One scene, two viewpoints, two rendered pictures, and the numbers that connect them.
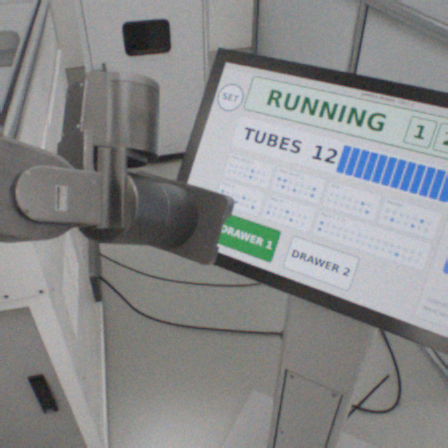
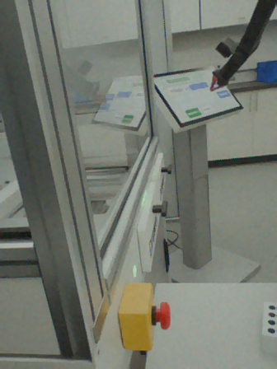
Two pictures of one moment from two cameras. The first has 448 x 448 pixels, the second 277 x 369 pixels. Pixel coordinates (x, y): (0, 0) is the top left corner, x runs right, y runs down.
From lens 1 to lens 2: 1.56 m
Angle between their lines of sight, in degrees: 60
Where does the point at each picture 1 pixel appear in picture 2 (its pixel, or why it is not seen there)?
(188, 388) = not seen: hidden behind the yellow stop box
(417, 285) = (220, 103)
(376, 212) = (204, 94)
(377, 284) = (217, 106)
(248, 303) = not seen: hidden behind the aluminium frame
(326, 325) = (199, 147)
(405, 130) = (192, 77)
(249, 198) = (185, 105)
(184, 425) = not seen: hidden behind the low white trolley
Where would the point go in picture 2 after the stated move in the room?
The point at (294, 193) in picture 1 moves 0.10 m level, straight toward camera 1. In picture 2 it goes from (190, 98) to (210, 97)
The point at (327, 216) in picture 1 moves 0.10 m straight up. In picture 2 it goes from (199, 100) to (199, 78)
